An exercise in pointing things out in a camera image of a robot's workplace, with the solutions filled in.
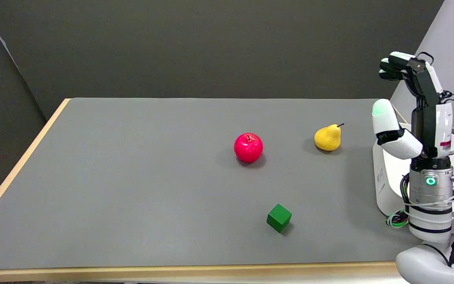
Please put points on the white plastic bin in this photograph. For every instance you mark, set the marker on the white plastic bin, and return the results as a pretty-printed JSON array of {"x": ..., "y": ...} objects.
[{"x": 388, "y": 177}]

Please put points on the red apple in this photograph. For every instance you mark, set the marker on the red apple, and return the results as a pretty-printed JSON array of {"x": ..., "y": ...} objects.
[{"x": 248, "y": 148}]

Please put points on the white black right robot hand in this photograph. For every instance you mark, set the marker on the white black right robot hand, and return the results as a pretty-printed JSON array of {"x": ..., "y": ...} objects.
[{"x": 428, "y": 118}]

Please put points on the green cube block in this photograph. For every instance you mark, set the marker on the green cube block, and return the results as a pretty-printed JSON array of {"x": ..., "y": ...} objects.
[{"x": 279, "y": 217}]

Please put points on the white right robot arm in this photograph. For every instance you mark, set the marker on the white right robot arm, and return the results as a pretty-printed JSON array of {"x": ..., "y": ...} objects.
[{"x": 430, "y": 205}]

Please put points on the yellow pear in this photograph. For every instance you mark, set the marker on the yellow pear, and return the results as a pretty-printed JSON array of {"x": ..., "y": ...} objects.
[{"x": 327, "y": 138}]

